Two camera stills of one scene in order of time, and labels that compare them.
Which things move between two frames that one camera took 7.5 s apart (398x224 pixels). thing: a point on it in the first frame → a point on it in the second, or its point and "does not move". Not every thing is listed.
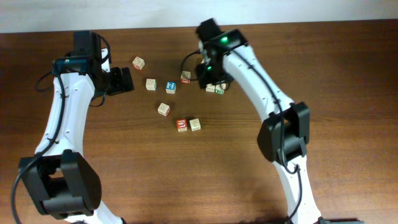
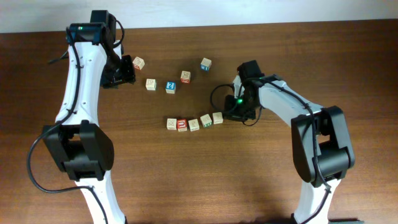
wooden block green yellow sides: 218,89 → 206,120
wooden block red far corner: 138,63 does not move
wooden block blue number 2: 170,87 does not move
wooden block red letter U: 181,125 does not move
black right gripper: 203,81 → 232,114
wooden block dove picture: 151,84 does not move
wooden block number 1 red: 210,88 → 217,117
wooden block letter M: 163,109 → 171,124
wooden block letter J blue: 194,124 does not move
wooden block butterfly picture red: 185,76 does not move
